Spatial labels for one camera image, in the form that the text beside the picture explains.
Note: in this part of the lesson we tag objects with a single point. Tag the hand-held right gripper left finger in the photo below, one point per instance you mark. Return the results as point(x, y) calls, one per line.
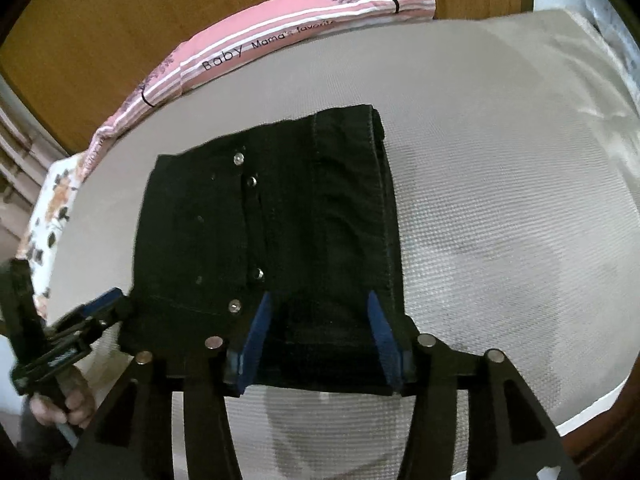
point(255, 340)

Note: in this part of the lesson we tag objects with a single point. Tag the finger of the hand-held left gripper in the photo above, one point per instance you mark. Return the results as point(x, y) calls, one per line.
point(107, 300)
point(112, 317)

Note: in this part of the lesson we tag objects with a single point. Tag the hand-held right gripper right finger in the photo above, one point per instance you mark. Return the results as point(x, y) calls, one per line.
point(384, 340)

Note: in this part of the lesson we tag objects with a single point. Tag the black pants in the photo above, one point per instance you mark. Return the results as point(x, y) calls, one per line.
point(310, 210)

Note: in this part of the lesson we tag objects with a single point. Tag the person's left forearm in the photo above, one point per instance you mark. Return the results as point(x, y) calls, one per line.
point(40, 447)

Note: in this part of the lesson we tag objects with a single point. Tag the person's left hand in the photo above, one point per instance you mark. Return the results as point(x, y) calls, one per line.
point(80, 400)

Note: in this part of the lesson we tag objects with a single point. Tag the white floral cloth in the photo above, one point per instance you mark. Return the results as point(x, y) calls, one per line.
point(55, 200)

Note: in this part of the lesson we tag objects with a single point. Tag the white slatted panel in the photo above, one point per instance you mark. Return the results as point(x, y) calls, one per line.
point(20, 160)

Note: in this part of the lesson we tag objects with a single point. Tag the grey textured mat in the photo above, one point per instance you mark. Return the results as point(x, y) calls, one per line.
point(500, 210)

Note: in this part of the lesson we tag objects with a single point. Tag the pink striped blanket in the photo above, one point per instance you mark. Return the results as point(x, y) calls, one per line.
point(225, 50)

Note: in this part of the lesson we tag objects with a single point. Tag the wooden headboard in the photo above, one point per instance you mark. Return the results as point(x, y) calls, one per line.
point(125, 20)

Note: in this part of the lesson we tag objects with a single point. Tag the white shiny sheet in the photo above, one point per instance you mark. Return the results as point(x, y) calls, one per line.
point(617, 85)

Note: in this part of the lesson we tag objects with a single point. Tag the wooden bed frame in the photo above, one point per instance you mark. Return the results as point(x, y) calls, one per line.
point(610, 440)

